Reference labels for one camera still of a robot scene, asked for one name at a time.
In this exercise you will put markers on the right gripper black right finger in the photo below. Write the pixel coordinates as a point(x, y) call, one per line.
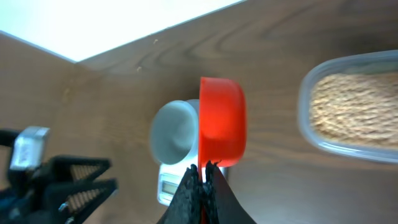
point(220, 203)

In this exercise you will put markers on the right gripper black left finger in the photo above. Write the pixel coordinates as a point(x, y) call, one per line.
point(185, 207)

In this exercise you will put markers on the orange measuring scoop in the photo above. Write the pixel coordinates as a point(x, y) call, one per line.
point(222, 131)

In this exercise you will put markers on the white digital kitchen scale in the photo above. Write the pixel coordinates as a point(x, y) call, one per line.
point(169, 178)

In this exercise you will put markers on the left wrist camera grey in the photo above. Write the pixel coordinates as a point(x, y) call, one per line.
point(29, 148)

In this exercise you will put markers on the clear plastic soybean container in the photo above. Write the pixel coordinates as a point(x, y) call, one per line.
point(348, 106)

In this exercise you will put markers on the grey bowl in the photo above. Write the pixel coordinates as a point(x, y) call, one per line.
point(174, 132)

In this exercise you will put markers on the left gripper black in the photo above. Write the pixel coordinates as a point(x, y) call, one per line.
point(64, 190)

